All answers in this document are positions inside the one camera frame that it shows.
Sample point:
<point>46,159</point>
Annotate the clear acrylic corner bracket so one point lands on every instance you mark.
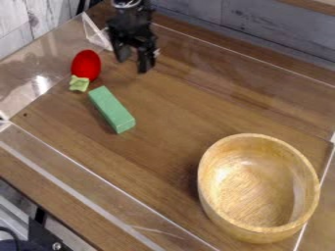
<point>96,35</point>

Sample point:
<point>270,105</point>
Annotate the clear acrylic table barrier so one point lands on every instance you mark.
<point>123,189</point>

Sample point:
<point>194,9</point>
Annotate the red plush strawberry toy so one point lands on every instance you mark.
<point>84,70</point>

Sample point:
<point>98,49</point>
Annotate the wooden bowl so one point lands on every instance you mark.
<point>258,187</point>

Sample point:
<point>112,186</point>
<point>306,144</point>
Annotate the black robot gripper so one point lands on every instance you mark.
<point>130,31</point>

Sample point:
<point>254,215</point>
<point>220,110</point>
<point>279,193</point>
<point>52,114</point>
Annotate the black metal table clamp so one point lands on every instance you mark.
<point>42,236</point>

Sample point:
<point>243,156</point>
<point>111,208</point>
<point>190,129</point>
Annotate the green rectangular block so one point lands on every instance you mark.
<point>112,110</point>

